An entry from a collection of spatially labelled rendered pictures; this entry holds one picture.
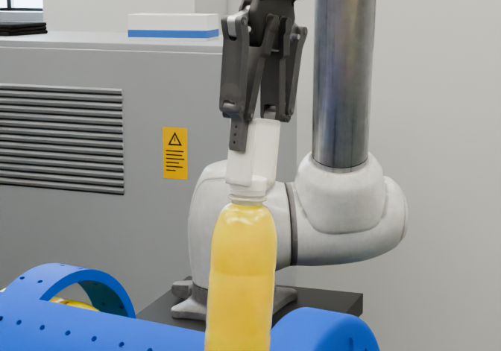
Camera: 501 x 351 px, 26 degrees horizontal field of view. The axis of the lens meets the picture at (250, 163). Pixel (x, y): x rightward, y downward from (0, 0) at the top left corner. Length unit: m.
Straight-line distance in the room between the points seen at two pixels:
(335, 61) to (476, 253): 2.41
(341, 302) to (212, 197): 0.33
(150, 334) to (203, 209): 0.61
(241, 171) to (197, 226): 0.82
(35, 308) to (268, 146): 0.45
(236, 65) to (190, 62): 1.88
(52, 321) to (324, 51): 0.67
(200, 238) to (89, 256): 1.32
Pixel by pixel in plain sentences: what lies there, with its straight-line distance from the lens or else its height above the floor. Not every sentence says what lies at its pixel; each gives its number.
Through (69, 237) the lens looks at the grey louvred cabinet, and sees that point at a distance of 3.25.
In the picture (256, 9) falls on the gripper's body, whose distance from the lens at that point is 1.11.
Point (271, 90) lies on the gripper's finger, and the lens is 1.16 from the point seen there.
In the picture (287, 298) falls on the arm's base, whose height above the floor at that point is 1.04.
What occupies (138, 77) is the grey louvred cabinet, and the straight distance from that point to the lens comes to 3.05.
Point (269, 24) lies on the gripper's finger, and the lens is 1.12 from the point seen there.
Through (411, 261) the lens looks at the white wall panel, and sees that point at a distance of 4.20.
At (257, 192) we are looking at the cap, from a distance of 1.14.
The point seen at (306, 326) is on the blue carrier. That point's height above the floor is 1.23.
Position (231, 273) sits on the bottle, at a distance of 1.13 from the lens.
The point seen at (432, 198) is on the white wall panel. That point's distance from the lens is 4.12.
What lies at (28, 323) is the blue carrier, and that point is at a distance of 1.45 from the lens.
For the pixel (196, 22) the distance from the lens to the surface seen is 3.15.
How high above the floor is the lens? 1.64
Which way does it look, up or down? 10 degrees down
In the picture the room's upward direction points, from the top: straight up
